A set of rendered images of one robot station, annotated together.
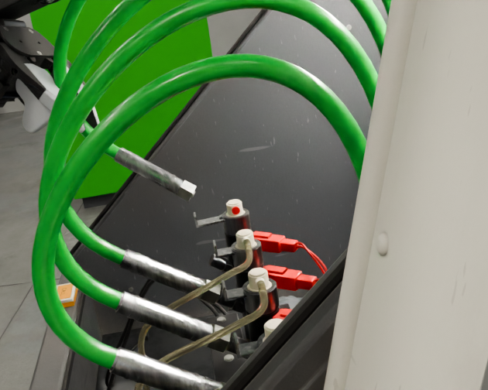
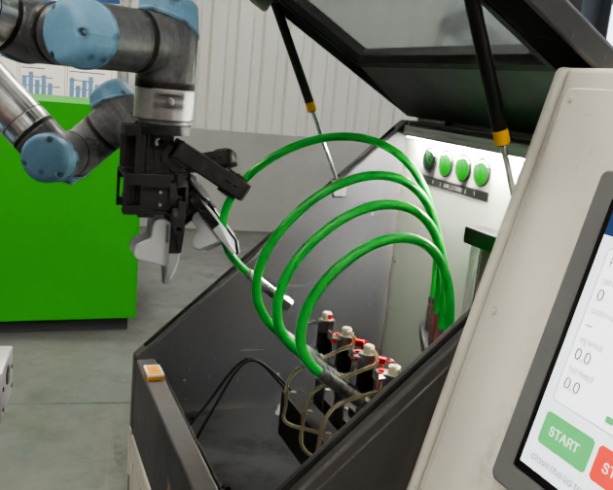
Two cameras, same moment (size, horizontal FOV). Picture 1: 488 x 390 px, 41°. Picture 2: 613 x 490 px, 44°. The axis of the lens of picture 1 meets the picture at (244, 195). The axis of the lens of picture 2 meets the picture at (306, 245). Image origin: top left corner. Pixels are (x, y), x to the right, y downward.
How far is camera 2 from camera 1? 0.66 m
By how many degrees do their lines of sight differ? 19
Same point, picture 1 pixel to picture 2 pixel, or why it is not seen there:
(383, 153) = (489, 281)
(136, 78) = (57, 205)
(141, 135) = (50, 263)
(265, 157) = (302, 293)
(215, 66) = (403, 236)
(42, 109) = (210, 235)
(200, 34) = not seen: hidden behind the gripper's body
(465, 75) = (536, 259)
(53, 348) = (165, 403)
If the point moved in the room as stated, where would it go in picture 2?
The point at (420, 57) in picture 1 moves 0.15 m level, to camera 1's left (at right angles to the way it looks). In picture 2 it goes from (516, 251) to (395, 247)
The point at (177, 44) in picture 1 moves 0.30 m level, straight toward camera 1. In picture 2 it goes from (108, 180) to (114, 188)
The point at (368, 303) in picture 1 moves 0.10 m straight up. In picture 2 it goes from (483, 332) to (495, 250)
